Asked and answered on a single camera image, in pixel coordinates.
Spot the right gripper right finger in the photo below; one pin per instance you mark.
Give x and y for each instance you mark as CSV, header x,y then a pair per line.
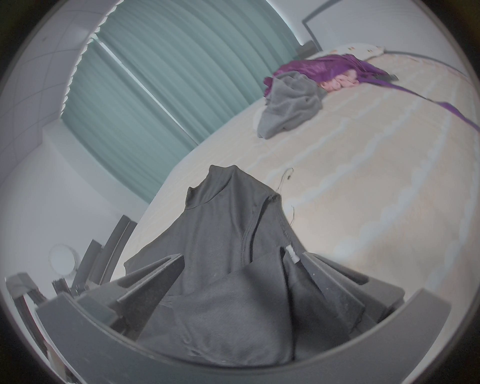
x,y
337,300

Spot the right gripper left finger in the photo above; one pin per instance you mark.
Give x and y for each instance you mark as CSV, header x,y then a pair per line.
x,y
150,300

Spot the blue-green curtain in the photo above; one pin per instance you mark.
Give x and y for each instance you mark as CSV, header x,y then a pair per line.
x,y
202,60
127,120

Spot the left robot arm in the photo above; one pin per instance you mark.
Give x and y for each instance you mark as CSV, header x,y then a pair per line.
x,y
22,285

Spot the bed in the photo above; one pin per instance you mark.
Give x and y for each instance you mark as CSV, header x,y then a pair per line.
x,y
375,187

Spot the pink garment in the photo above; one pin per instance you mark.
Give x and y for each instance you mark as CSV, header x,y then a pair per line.
x,y
339,81

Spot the black T-shirt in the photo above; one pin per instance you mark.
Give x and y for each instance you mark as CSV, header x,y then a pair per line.
x,y
225,262

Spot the round white framed mirror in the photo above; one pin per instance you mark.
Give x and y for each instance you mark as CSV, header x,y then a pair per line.
x,y
63,260

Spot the grey bedside table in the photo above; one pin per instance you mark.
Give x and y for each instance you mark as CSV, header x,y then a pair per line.
x,y
307,50

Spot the purple garment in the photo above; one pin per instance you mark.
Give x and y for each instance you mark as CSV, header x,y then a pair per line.
x,y
318,65

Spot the dark grey garment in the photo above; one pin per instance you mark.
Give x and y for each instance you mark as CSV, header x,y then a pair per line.
x,y
386,77

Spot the white printed pillow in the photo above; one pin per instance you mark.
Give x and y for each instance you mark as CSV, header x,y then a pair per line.
x,y
356,50

